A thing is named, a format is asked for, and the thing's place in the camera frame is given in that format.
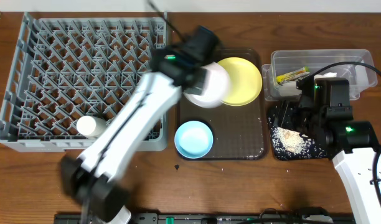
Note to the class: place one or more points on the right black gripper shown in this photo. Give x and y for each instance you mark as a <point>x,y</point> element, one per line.
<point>296,108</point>

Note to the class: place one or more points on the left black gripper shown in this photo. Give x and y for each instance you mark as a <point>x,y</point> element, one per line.
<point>198,86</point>

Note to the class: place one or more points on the white shallow bowl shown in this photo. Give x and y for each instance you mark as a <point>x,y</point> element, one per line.
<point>216,87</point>

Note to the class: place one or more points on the green orange snack wrapper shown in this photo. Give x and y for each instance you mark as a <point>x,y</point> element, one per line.
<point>291,76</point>

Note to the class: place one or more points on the white napkin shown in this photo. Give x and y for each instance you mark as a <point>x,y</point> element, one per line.
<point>326,75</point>

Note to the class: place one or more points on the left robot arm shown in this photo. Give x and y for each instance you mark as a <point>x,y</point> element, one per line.
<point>92,178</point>

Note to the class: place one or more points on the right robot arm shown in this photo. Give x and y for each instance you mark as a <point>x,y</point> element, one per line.
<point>325,129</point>

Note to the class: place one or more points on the black waste tray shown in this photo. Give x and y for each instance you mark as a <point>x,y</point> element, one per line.
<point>313,152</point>

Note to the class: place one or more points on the grey dishwasher rack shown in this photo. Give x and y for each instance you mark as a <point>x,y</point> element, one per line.
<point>66,68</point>

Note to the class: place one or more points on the food scraps rice pile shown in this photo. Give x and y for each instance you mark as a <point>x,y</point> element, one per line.
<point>290,141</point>

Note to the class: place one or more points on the clear plastic bin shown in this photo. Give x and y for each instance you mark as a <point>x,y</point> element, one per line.
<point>285,61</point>

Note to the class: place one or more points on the yellow plate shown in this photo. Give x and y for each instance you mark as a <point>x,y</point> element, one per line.
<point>245,79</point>

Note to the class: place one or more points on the light blue bowl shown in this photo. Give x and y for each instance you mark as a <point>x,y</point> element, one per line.
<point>193,139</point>

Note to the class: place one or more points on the dark brown serving tray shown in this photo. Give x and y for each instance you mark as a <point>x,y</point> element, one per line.
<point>240,132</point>

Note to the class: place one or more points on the white cup in rack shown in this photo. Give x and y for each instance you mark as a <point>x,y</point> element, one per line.
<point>91,127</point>

